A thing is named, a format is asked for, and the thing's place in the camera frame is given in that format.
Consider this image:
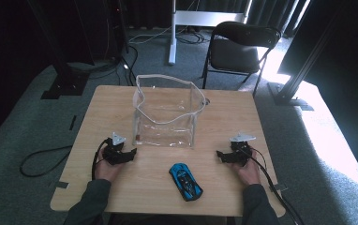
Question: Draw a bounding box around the black floor cable loop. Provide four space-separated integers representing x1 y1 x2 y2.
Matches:
19 144 74 178

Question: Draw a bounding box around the black floor cable bundle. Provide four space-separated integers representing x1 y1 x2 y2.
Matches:
116 43 140 87

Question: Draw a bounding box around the clear plastic zipper bag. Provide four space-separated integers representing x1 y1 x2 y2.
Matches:
131 73 207 149

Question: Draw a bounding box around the white floor cable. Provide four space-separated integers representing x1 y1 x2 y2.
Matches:
127 25 172 45

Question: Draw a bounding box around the white metal desk frame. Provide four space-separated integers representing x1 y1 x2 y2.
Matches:
167 0 254 67

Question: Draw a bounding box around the left hand-held gripper cable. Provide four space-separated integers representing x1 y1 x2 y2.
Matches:
91 138 111 181

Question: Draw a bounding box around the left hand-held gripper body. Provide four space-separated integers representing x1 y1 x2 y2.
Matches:
102 131 127 166

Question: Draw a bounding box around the black metal stand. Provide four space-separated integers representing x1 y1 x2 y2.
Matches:
26 0 91 100
267 8 348 113

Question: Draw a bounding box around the black folding chair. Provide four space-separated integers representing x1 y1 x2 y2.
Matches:
201 21 283 97

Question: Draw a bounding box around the person's left hand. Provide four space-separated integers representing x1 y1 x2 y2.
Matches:
95 152 123 183

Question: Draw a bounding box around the black tape strip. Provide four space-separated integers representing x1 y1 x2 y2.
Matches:
68 114 78 131

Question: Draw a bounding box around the blue toy car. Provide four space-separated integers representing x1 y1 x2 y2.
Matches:
168 162 204 203

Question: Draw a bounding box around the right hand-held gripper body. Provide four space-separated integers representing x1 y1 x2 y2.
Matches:
229 132 257 167

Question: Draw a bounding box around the person's right hand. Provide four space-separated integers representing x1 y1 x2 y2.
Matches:
231 149 261 188

